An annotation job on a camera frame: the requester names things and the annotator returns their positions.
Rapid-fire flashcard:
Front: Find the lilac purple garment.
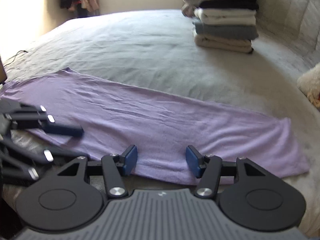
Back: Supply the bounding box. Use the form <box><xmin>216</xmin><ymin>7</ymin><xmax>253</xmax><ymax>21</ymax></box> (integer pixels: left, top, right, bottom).
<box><xmin>1</xmin><ymin>68</ymin><xmax>310</xmax><ymax>185</ymax></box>

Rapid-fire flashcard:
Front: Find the thin black cable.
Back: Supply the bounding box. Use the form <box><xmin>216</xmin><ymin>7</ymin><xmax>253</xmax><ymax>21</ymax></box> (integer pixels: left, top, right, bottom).
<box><xmin>3</xmin><ymin>50</ymin><xmax>29</xmax><ymax>68</ymax></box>

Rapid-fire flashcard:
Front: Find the folded white garment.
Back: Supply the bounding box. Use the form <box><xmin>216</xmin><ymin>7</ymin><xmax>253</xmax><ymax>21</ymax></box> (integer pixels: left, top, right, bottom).
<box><xmin>194</xmin><ymin>8</ymin><xmax>256</xmax><ymax>26</ymax></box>

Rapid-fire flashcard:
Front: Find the black smartphone on stand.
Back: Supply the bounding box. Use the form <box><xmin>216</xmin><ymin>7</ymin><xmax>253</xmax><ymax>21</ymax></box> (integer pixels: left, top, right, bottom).
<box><xmin>0</xmin><ymin>58</ymin><xmax>7</xmax><ymax>85</ymax></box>

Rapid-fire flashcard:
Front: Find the folded grey garment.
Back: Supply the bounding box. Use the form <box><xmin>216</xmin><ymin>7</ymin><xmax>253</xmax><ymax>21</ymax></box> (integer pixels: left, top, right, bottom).
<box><xmin>193</xmin><ymin>21</ymin><xmax>259</xmax><ymax>40</ymax></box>

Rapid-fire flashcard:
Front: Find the white fluffy plush toy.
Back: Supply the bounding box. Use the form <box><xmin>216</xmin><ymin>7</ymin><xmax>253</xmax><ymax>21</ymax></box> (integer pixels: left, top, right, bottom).
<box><xmin>297</xmin><ymin>63</ymin><xmax>320</xmax><ymax>109</ymax></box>

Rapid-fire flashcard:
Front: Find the grey bed cover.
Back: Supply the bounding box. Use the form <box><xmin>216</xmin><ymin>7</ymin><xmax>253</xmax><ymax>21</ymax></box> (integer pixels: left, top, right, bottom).
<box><xmin>7</xmin><ymin>0</ymin><xmax>319</xmax><ymax>235</ymax></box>

